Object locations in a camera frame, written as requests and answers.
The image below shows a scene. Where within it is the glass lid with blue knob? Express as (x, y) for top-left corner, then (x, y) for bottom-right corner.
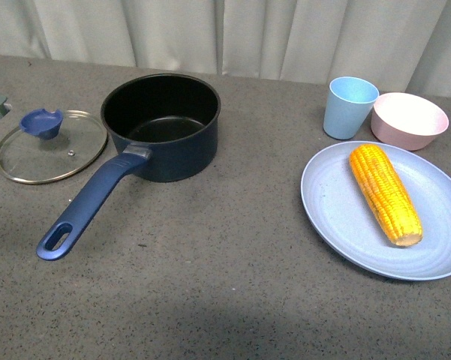
(0, 109), (107, 185)

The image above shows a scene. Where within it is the light blue plastic cup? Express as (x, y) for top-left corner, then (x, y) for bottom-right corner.
(323, 76), (380, 140)

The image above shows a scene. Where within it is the light blue plate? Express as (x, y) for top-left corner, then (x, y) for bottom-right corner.
(300, 141), (451, 281)

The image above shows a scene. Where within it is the white curtain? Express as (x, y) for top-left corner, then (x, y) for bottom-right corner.
(0, 1), (451, 97)

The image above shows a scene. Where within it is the pink bowl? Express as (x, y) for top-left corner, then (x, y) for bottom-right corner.
(371, 92), (449, 151)

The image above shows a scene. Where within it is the yellow corn cob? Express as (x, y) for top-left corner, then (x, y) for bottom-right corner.
(349, 143), (423, 248)

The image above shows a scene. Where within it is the blue saucepan with handle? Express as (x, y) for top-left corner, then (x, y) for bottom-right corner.
(36, 73), (221, 261)

